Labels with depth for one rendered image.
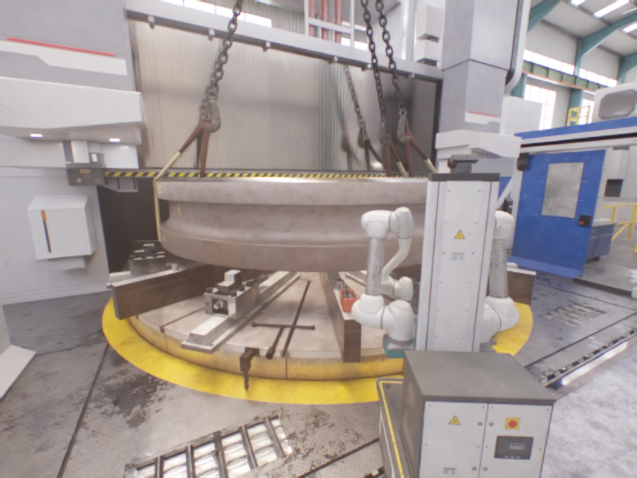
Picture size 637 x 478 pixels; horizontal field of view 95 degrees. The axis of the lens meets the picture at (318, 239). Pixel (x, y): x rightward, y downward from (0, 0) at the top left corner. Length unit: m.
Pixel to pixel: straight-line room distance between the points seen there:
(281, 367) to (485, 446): 1.69
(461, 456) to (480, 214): 1.14
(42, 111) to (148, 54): 2.42
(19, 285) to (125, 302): 2.56
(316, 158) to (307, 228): 3.30
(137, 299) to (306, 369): 2.00
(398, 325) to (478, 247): 0.64
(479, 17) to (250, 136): 4.63
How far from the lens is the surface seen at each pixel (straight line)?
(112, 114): 3.63
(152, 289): 3.78
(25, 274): 5.99
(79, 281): 5.87
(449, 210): 1.67
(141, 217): 8.22
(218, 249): 3.24
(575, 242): 7.06
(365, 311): 1.94
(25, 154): 4.76
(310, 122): 6.13
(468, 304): 1.85
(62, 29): 4.30
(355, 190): 2.82
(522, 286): 4.22
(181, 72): 5.71
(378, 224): 1.87
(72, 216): 5.28
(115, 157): 4.58
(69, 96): 3.70
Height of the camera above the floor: 1.74
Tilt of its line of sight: 11 degrees down
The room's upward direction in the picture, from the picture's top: straight up
